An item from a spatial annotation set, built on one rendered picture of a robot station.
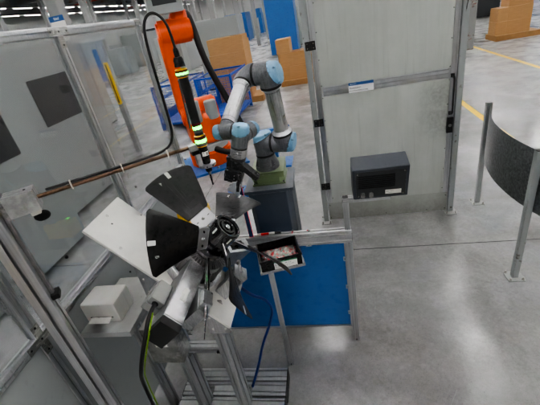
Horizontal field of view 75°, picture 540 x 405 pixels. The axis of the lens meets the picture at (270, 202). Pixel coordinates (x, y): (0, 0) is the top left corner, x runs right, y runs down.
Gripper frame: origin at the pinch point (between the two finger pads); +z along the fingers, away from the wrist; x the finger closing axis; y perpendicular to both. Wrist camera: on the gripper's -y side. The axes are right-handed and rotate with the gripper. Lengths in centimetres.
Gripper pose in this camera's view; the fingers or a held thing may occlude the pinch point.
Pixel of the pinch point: (239, 195)
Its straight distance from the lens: 170.6
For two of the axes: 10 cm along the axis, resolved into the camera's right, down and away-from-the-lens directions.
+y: -9.8, -1.7, 0.3
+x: -1.2, 4.9, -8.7
